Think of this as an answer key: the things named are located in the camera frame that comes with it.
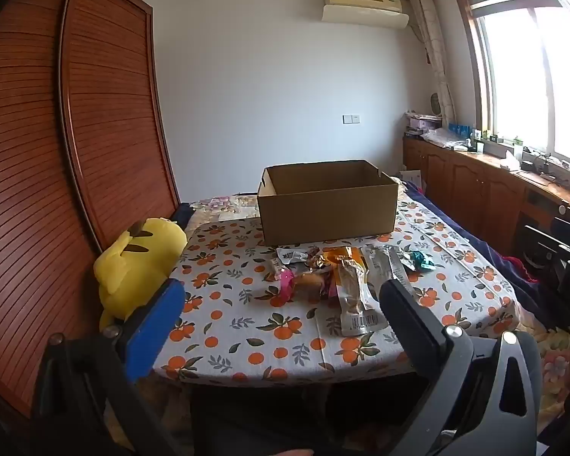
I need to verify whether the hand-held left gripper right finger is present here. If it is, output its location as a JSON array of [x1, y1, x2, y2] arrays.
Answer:
[[379, 279, 545, 456]]

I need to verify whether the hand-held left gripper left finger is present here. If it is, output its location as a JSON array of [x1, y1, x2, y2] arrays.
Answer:
[[31, 278, 191, 456]]

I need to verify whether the silver barcode snack packet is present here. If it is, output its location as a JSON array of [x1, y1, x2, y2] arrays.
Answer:
[[335, 256, 389, 338]]

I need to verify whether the long silver snack packet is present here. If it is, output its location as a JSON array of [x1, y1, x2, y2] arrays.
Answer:
[[361, 244, 415, 295]]

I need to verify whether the teal candy wrapper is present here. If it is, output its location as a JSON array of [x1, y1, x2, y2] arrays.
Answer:
[[405, 249, 436, 272]]

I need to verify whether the orange snack packet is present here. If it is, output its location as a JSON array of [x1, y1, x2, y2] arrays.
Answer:
[[323, 246, 366, 271]]

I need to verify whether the small cake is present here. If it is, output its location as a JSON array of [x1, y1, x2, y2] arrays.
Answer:
[[292, 271, 327, 303]]

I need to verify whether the gold brown candy wrapper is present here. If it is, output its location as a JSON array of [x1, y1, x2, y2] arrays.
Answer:
[[306, 252, 334, 272]]

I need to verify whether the pink candy wrapper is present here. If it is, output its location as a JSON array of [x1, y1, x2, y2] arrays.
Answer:
[[278, 268, 298, 303]]

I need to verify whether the cardboard box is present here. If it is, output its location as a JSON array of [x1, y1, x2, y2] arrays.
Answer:
[[257, 160, 400, 248]]

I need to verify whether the silver black snack packet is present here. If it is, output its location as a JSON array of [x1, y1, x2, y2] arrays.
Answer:
[[276, 246, 310, 267]]

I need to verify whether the red cloth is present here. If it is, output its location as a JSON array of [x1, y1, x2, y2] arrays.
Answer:
[[499, 255, 542, 287]]

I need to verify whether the dark blue blanket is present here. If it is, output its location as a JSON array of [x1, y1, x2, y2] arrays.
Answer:
[[403, 179, 570, 343]]

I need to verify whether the yellow plush toy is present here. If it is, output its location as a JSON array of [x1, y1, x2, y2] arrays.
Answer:
[[93, 217, 188, 331]]

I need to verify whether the orange-print tablecloth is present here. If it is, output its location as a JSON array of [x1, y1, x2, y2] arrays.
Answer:
[[152, 202, 521, 388]]

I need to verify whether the wooden cabinet counter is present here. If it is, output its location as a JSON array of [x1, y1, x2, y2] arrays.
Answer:
[[403, 135, 570, 257]]

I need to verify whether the white carton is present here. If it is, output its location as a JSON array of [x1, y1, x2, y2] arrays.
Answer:
[[399, 169, 423, 191]]

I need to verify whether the clear plastic bag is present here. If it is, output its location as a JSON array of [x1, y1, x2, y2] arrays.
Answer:
[[423, 128, 472, 151]]

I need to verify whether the window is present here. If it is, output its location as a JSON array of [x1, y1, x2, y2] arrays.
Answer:
[[451, 0, 570, 172]]

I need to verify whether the stack of small boxes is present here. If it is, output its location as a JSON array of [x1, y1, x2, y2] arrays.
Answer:
[[405, 111, 442, 136]]

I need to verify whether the wooden slatted wardrobe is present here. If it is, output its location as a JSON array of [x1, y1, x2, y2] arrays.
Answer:
[[0, 0, 181, 419]]

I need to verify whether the patterned curtain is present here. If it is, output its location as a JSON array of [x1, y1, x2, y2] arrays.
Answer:
[[407, 0, 457, 127]]

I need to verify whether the wall air conditioner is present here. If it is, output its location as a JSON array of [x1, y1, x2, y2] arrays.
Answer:
[[320, 0, 410, 28]]

